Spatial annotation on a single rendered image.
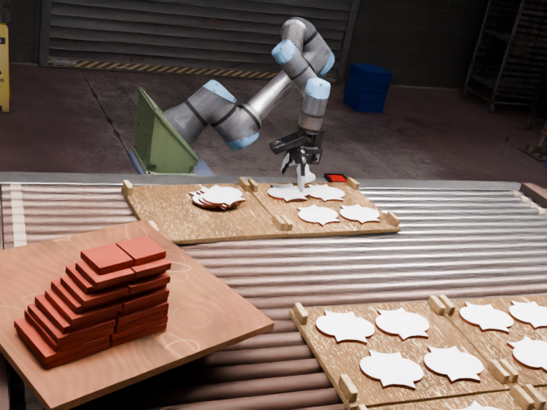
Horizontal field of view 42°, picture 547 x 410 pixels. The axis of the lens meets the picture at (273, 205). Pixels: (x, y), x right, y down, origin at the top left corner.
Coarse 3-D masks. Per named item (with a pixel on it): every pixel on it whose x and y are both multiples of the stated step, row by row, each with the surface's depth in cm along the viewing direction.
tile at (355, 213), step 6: (342, 210) 229; (348, 210) 230; (354, 210) 231; (360, 210) 231; (366, 210) 232; (372, 210) 233; (342, 216) 226; (348, 216) 225; (354, 216) 226; (360, 216) 227; (366, 216) 228; (372, 216) 228; (378, 216) 229; (360, 222) 224; (366, 222) 225; (372, 222) 226; (378, 222) 227
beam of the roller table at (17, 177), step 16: (0, 176) 214; (16, 176) 216; (32, 176) 218; (48, 176) 220; (64, 176) 222; (80, 176) 224; (96, 176) 226; (112, 176) 229; (128, 176) 231; (144, 176) 233; (160, 176) 235; (176, 176) 238; (192, 176) 240; (208, 176) 242; (224, 176) 245
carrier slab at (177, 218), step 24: (144, 192) 217; (168, 192) 220; (144, 216) 202; (168, 216) 205; (192, 216) 208; (216, 216) 210; (240, 216) 213; (264, 216) 216; (192, 240) 196; (216, 240) 199; (240, 240) 203
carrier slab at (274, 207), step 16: (256, 192) 232; (352, 192) 246; (272, 208) 223; (288, 208) 225; (336, 208) 231; (304, 224) 217; (336, 224) 221; (352, 224) 223; (368, 224) 225; (384, 224) 227
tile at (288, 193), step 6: (276, 186) 236; (282, 186) 237; (288, 186) 237; (294, 186) 238; (270, 192) 232; (276, 192) 232; (282, 192) 233; (288, 192) 233; (294, 192) 234; (306, 192) 235; (276, 198) 229; (282, 198) 229; (288, 198) 229; (294, 198) 230; (300, 198) 230; (306, 198) 231
